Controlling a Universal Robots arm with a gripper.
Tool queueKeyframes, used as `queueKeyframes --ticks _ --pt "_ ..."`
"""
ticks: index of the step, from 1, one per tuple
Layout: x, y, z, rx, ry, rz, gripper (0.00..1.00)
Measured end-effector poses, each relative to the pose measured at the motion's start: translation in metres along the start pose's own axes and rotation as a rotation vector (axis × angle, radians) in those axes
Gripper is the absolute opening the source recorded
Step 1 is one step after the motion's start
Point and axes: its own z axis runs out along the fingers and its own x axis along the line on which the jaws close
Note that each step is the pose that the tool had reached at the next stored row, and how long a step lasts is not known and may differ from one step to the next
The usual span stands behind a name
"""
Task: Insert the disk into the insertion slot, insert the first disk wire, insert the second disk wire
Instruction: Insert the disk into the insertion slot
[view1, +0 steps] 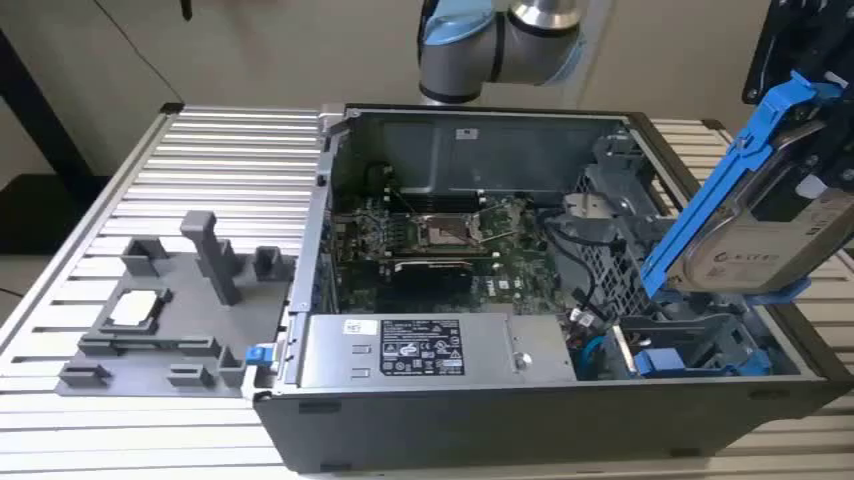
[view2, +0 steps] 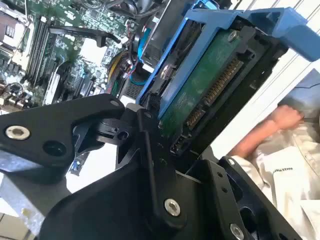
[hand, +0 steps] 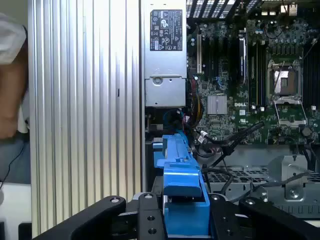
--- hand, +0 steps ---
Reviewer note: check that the metal disk bay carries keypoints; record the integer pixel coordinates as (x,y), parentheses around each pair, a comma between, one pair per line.
(295,165)

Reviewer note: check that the silver power supply unit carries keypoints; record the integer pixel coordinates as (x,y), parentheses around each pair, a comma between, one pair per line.
(165,65)

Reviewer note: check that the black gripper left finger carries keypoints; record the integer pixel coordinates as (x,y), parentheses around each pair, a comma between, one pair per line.
(147,220)

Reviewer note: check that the blue disk carrier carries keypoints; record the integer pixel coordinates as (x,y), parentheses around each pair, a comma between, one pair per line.
(182,175)

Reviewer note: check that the white expansion slot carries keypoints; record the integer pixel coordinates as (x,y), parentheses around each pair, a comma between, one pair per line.
(199,53)

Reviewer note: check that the CPU socket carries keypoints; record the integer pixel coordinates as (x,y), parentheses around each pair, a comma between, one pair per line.
(285,80)

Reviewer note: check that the person's trunk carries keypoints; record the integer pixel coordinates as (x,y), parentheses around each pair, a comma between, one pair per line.
(11,37)

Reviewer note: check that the green motherboard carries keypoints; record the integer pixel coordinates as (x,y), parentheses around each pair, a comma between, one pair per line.
(225,125)

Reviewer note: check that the metal socket cover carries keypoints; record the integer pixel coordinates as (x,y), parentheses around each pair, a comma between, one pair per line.
(287,100)

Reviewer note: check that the open grey PC case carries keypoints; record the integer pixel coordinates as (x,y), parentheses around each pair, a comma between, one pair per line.
(287,155)

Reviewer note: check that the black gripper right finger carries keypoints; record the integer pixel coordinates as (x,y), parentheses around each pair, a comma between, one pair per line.
(225,220)

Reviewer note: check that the silver chipset heat sink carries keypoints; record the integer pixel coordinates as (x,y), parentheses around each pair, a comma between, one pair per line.
(217,105)

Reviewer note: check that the thin metal locking lever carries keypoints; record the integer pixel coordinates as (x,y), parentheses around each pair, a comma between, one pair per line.
(310,50)

